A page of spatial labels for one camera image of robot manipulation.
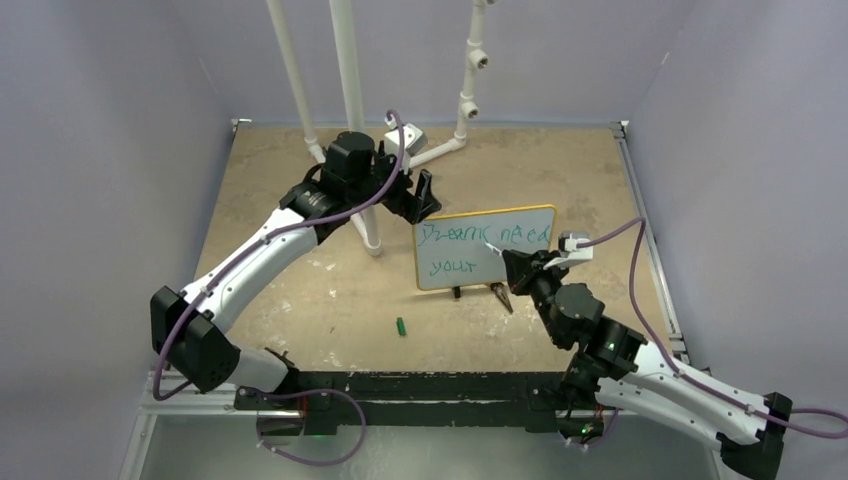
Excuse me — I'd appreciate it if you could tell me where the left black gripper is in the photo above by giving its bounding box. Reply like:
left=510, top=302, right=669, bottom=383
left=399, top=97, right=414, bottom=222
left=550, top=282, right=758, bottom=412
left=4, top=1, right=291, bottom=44
left=349, top=144, right=440, bottom=224

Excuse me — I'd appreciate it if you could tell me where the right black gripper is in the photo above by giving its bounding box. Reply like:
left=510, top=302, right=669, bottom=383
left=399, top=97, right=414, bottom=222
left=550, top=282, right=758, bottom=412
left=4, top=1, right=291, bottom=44
left=502, top=249, right=569, bottom=346

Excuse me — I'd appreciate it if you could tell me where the white green marker pen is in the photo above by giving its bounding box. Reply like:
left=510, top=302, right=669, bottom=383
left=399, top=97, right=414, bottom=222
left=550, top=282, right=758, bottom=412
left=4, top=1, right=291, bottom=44
left=484, top=242, right=503, bottom=257

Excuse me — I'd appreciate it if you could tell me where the yellow framed whiteboard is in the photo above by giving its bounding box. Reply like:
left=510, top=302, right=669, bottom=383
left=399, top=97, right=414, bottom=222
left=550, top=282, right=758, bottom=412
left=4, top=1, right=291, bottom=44
left=413, top=204, right=557, bottom=291

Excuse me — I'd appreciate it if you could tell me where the green marker cap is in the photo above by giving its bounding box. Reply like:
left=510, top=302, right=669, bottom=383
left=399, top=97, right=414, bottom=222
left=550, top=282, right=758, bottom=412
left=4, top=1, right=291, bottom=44
left=396, top=317, right=407, bottom=337

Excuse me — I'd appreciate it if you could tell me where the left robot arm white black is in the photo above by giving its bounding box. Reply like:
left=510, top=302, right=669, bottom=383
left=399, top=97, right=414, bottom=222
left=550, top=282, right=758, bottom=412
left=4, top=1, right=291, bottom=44
left=150, top=131, right=441, bottom=409

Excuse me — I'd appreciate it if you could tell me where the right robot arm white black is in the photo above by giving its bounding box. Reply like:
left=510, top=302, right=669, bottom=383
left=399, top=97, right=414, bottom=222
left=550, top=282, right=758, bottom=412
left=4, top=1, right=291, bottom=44
left=496, top=249, right=792, bottom=479

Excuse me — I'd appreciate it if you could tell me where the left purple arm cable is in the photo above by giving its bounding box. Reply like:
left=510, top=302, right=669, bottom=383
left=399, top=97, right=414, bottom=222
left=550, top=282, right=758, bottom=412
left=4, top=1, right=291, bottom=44
left=151, top=109, right=407, bottom=403

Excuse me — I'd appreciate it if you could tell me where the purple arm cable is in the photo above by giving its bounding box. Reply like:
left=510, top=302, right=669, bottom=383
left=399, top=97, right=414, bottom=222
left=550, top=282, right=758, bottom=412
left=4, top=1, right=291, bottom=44
left=576, top=217, right=848, bottom=441
left=151, top=109, right=407, bottom=403

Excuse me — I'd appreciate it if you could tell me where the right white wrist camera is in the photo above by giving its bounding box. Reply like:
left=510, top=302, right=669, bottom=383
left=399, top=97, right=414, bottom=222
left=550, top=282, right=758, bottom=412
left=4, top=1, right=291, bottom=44
left=543, top=231, right=594, bottom=270

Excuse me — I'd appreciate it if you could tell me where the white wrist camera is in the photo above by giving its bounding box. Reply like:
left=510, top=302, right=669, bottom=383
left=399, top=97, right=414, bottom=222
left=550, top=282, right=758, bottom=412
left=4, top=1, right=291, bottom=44
left=543, top=231, right=594, bottom=270
left=383, top=123, right=428, bottom=157

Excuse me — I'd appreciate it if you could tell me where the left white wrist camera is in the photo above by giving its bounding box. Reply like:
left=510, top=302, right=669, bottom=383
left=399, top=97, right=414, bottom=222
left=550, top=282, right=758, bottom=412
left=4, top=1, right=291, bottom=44
left=383, top=123, right=428, bottom=157

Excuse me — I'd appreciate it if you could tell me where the white PVC pipe frame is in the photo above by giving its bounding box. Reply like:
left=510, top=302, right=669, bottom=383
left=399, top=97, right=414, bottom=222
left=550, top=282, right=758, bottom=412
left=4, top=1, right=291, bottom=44
left=266, top=0, right=491, bottom=257

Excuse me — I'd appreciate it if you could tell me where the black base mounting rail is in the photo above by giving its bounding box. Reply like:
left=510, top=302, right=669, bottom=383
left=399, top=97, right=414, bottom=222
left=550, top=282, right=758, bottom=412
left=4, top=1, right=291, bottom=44
left=234, top=371, right=612, bottom=443

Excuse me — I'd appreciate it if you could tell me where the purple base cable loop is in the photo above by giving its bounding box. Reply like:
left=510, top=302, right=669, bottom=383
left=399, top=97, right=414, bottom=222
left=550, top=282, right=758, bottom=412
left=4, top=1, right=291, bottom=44
left=255, top=389, right=368, bottom=467

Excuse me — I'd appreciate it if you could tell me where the aluminium extrusion frame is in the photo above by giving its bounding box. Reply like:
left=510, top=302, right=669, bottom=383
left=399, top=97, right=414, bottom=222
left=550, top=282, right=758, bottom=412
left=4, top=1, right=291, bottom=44
left=121, top=386, right=732, bottom=479

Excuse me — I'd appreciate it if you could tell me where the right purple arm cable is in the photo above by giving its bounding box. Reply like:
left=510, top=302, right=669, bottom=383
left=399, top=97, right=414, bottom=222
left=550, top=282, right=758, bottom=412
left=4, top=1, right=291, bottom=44
left=576, top=217, right=848, bottom=441

